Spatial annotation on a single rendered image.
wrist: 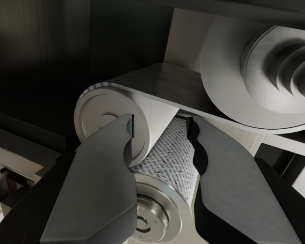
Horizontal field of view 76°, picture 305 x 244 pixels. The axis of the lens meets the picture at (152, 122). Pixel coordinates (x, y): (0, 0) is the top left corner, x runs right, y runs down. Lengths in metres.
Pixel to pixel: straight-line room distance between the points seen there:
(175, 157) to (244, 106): 0.17
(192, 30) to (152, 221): 0.44
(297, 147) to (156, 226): 0.45
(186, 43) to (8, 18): 0.38
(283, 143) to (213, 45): 0.45
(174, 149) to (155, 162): 0.06
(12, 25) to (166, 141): 0.37
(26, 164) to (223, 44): 0.31
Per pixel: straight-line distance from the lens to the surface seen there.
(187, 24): 0.55
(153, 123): 0.26
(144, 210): 0.30
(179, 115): 0.50
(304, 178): 0.69
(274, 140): 0.62
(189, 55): 0.55
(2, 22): 0.48
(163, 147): 0.36
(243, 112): 0.23
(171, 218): 0.32
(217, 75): 0.22
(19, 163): 0.36
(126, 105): 0.25
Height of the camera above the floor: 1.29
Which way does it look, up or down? 13 degrees down
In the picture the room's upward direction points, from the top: 108 degrees clockwise
